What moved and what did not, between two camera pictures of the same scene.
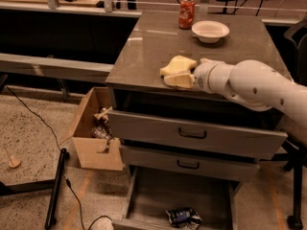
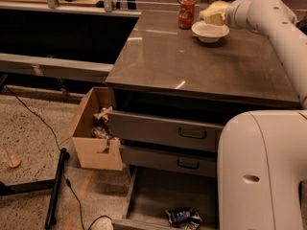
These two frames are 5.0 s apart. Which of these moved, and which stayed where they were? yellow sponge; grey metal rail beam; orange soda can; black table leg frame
Moved: yellow sponge
Stayed: grey metal rail beam; black table leg frame; orange soda can
